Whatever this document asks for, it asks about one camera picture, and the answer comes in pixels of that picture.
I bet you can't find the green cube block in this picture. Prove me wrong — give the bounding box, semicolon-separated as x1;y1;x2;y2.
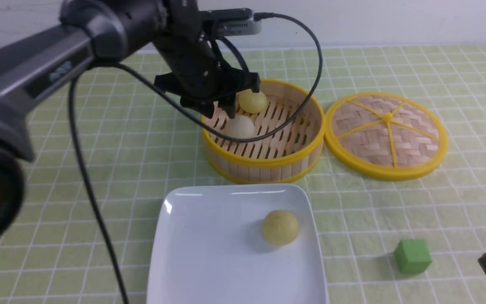
394;239;432;274

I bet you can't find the yellow rimmed bamboo steamer basket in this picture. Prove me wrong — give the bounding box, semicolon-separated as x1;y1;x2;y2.
201;79;325;184

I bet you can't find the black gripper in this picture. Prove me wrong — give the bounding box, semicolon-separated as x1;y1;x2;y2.
154;0;261;119

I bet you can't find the pale yellow steamed bun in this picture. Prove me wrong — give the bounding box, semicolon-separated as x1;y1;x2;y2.
262;209;300;246

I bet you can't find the white steamed bun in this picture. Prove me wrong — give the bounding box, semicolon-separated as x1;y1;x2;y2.
224;115;255;139

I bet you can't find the yellow rimmed woven steamer lid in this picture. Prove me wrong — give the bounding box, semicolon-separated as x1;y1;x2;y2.
324;92;448;181

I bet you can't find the white square plate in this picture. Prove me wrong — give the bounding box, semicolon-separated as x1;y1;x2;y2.
146;184;329;304

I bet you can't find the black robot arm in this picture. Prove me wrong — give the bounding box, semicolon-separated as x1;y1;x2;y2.
0;0;260;236

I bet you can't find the green checked tablecloth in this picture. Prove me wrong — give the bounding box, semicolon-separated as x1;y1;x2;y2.
0;44;486;304

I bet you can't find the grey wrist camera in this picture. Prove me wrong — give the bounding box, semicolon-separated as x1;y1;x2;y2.
200;8;262;37

